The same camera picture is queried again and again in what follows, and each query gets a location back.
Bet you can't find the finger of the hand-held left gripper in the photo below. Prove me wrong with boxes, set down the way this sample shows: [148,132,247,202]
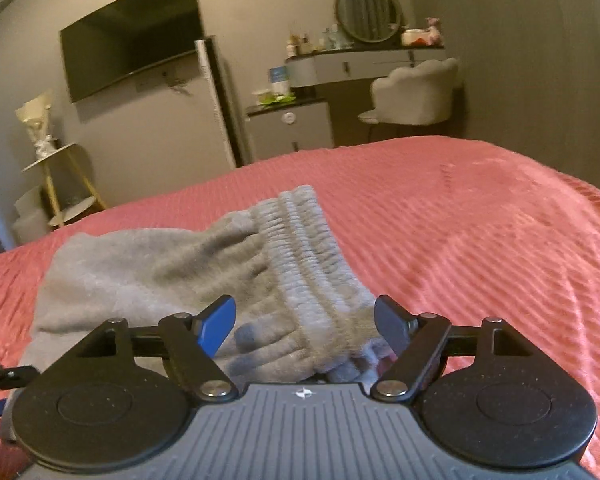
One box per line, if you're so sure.
[0,354,39,420]

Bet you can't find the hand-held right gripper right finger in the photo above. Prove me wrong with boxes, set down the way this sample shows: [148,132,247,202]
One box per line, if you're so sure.
[370,296,526,402]

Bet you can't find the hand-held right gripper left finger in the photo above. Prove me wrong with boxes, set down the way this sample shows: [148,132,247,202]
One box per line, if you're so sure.
[77,295,238,402]

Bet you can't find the grey sweat pants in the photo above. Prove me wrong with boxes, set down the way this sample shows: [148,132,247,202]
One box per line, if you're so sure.
[0,185,397,446]

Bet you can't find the pink ribbed blanket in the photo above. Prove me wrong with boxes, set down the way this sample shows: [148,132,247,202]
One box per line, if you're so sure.
[0,135,600,480]

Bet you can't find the white round storage pouf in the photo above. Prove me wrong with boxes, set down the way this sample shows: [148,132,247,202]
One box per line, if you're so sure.
[11,185,52,244]

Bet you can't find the tiered gold-legged side table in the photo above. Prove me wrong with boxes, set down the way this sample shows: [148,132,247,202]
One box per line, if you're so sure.
[21,141,109,229]

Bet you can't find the grey mini fridge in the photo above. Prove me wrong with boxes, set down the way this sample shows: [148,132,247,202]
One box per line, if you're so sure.
[245,99,335,164]

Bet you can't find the tall white narrow appliance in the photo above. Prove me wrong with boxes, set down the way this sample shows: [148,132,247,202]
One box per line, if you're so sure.
[194,35,247,170]

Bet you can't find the white shell-back chair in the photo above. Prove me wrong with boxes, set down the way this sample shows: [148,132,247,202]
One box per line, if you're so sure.
[357,57,460,139]

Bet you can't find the blue box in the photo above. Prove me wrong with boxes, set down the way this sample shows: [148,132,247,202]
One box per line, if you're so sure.
[268,65,290,96]

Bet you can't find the wrapped flower bouquet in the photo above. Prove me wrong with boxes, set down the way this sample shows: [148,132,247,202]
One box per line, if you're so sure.
[15,91,62,159]

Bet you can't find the white vanity desk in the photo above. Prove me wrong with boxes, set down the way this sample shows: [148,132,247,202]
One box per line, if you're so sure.
[285,45,448,137]

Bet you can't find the group of cosmetic bottles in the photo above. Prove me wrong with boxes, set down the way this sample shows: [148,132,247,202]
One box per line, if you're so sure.
[286,24,342,57]

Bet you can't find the pink plush toy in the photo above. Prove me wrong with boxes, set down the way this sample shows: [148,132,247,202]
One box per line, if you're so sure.
[424,16,444,47]

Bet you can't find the round vanity mirror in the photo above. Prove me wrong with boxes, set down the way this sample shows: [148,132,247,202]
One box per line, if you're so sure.
[334,0,404,44]

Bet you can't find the black wall television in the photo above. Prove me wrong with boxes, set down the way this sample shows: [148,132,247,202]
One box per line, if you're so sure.
[60,0,205,104]

